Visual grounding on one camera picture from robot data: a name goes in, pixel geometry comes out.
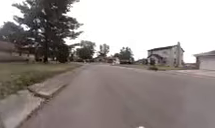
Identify distant low houses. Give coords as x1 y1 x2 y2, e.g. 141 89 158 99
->
93 55 149 66

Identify row of distant trees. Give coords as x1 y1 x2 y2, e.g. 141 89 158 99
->
70 40 135 63

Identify grey asphalt road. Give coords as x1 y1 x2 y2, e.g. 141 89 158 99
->
18 63 215 128

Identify dark bush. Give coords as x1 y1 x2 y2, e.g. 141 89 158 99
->
148 65 159 71

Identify grass lawn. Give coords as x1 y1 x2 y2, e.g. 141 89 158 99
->
123 63 183 72

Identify grey two-storey house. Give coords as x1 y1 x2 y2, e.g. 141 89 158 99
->
146 41 185 67

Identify pale concrete kerb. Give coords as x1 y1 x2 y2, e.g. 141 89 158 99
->
0 63 89 128

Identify large dark tree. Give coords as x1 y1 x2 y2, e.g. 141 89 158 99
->
0 0 84 64

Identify grass verge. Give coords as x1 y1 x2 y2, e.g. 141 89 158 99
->
0 61 83 101

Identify pale concrete driveway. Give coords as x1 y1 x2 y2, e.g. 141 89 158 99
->
168 68 215 80

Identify brown low building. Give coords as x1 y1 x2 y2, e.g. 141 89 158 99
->
0 39 37 64

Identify pale garage building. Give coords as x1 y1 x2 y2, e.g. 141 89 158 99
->
193 49 215 71

